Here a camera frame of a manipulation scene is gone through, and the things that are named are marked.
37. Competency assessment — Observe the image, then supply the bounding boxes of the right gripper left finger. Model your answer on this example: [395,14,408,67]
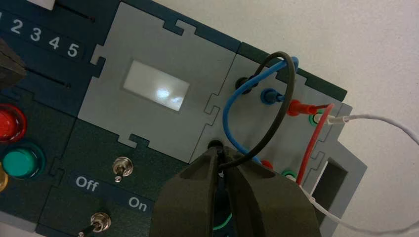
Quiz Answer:
[150,147,226,237]

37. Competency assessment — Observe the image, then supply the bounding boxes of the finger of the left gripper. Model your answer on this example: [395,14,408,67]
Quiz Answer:
[0,38,27,89]

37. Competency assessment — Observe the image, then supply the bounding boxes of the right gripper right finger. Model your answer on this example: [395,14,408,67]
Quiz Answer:
[224,149,323,237]

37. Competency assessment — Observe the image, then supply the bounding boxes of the black banana plug wire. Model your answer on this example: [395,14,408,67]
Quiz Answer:
[216,51,297,171]

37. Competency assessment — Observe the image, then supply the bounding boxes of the black and green rotary knob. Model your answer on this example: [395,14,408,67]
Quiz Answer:
[212,183,234,237]

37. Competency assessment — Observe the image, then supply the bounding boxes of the red round push button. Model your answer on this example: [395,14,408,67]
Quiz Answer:
[0,103,28,144]

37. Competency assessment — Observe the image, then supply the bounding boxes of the grey and teal task box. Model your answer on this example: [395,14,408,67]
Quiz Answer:
[0,0,368,237]

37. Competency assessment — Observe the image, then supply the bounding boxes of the green round push button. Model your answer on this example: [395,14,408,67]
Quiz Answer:
[1,142,46,179]

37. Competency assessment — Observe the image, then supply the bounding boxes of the yellow round push button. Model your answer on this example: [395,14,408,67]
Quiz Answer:
[0,162,9,193]

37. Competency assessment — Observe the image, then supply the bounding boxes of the white rectangular display window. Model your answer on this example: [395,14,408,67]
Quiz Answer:
[123,60,191,113]

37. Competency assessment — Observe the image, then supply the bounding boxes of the metal toggle switch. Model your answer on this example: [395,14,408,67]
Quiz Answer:
[112,156,134,183]
[78,212,112,237]

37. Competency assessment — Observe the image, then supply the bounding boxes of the red banana plug wire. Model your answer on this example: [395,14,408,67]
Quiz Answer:
[260,99,335,186]

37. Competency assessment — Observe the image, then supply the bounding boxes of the white banana plug wire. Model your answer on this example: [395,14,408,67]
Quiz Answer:
[296,114,419,236]

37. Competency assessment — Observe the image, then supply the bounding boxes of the blue banana plug wire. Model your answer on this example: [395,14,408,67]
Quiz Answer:
[222,56,300,164]

